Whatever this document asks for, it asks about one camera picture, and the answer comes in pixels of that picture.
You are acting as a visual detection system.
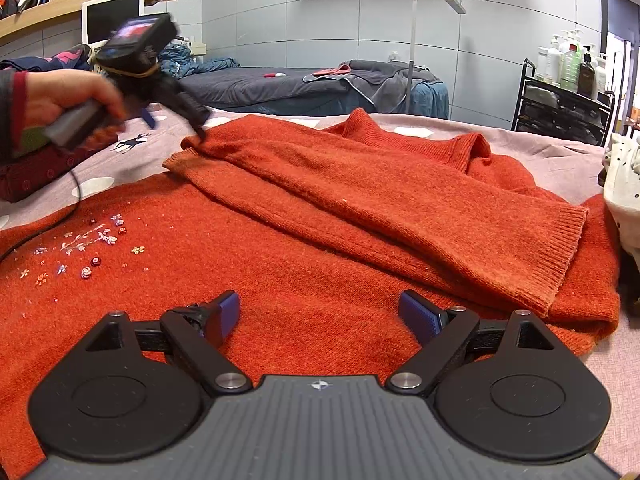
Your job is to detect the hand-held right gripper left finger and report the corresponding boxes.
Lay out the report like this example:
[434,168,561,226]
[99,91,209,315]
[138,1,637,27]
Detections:
[83,289,254,395]

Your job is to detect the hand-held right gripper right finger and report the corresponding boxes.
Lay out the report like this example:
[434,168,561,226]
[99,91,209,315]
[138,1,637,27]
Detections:
[387,289,557,395]

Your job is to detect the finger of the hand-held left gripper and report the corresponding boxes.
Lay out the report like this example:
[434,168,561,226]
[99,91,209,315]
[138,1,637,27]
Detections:
[134,94,158,130]
[159,76,210,141]

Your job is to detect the orange knit sweater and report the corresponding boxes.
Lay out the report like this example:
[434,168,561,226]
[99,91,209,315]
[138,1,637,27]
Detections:
[0,108,624,480]

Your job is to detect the person's left forearm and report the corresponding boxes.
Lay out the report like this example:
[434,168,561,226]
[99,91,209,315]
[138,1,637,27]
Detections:
[0,67,102,204]

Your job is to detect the dark blue and red clothes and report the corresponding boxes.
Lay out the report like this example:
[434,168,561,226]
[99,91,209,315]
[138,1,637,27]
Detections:
[0,44,96,73]

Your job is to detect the person's left hand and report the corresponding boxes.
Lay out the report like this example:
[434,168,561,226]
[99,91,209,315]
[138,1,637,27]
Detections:
[24,72,127,147]

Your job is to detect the white monitor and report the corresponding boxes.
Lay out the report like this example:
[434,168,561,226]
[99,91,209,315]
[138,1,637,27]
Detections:
[81,0,146,45]

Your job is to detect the blue cloth pile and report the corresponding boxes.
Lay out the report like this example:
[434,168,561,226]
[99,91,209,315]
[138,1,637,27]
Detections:
[159,41,242,79]

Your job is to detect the massage bed with blue skirt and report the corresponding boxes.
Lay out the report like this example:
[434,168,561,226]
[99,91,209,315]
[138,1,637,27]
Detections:
[177,59,450,122]

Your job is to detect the red cloth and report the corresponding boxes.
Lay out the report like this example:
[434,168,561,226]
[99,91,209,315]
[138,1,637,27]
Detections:
[311,62,354,82]

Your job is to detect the grey towel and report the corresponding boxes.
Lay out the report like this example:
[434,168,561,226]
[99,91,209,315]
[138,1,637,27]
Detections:
[302,59,442,112]

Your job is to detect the white floor lamp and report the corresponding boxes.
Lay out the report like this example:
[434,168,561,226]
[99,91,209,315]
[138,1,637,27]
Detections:
[403,0,467,117]

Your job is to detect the white spotted cloth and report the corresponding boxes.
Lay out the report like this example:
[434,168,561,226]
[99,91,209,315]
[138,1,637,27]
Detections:
[601,132,640,262]

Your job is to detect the black trolley cart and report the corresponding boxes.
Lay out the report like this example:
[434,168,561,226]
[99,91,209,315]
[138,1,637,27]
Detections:
[510,58,617,148]

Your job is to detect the row of bottles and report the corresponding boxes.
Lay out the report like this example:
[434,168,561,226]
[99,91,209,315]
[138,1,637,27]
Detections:
[536,28,609,99]

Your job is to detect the wooden wall shelf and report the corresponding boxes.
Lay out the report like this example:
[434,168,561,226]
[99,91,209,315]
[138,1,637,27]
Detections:
[0,0,182,42]

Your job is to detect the black cable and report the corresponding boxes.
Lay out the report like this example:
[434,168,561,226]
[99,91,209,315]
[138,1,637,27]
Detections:
[0,164,84,264]

